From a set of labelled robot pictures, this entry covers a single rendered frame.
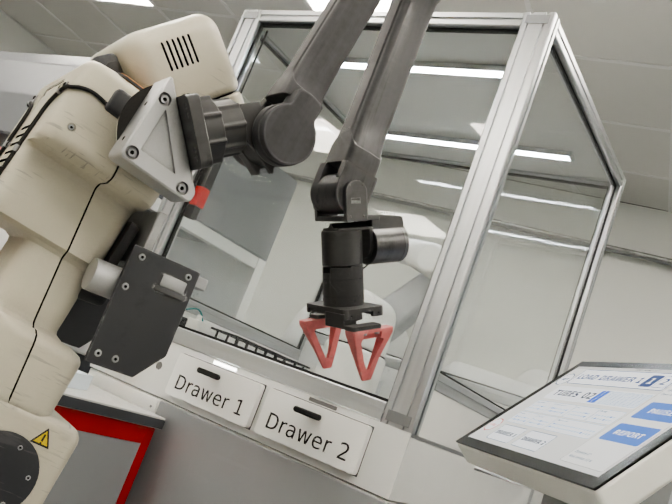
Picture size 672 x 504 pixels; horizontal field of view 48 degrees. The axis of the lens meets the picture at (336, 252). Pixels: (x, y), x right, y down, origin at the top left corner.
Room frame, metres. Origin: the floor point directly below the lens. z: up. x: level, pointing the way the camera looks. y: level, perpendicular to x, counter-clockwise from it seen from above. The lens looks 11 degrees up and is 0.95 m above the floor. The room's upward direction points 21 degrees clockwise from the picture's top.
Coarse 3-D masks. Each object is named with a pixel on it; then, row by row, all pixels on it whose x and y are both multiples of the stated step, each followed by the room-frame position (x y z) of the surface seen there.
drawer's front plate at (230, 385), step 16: (176, 368) 2.01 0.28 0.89; (192, 368) 1.98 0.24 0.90; (208, 368) 1.95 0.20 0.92; (208, 384) 1.94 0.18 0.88; (224, 384) 1.91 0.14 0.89; (240, 384) 1.89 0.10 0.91; (256, 384) 1.86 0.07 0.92; (192, 400) 1.96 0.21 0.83; (208, 400) 1.93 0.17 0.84; (256, 400) 1.85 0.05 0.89; (224, 416) 1.89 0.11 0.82; (240, 416) 1.87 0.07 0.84
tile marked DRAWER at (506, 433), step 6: (504, 426) 1.38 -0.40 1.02; (510, 426) 1.36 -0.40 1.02; (516, 426) 1.34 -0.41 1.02; (498, 432) 1.37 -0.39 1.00; (504, 432) 1.35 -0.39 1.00; (510, 432) 1.33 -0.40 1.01; (516, 432) 1.31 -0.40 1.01; (522, 432) 1.29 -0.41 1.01; (492, 438) 1.35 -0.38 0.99; (498, 438) 1.34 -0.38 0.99; (504, 438) 1.32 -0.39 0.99; (510, 438) 1.30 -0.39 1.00
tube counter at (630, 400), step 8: (592, 392) 1.28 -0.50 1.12; (600, 392) 1.26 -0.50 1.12; (608, 392) 1.24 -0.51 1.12; (616, 392) 1.22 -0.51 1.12; (624, 392) 1.20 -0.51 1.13; (632, 392) 1.18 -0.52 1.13; (576, 400) 1.29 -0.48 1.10; (584, 400) 1.27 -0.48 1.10; (592, 400) 1.25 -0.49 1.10; (600, 400) 1.23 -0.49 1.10; (608, 400) 1.21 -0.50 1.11; (616, 400) 1.19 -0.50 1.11; (624, 400) 1.17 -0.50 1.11; (632, 400) 1.15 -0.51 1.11; (640, 400) 1.13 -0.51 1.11; (632, 408) 1.12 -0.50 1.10
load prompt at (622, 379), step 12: (588, 372) 1.40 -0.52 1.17; (600, 372) 1.36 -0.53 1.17; (612, 372) 1.32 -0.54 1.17; (624, 372) 1.29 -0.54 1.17; (636, 372) 1.25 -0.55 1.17; (648, 372) 1.22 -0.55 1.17; (588, 384) 1.33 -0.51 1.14; (600, 384) 1.30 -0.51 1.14; (612, 384) 1.26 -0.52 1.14; (624, 384) 1.23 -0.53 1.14; (636, 384) 1.20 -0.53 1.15; (648, 384) 1.17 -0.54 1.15; (660, 384) 1.14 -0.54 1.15
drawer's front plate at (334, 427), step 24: (264, 408) 1.83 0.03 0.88; (288, 408) 1.79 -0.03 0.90; (312, 408) 1.76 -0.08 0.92; (264, 432) 1.82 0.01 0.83; (288, 432) 1.78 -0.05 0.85; (312, 432) 1.75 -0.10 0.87; (336, 432) 1.71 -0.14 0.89; (360, 432) 1.68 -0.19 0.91; (312, 456) 1.73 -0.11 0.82; (336, 456) 1.70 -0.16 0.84; (360, 456) 1.67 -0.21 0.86
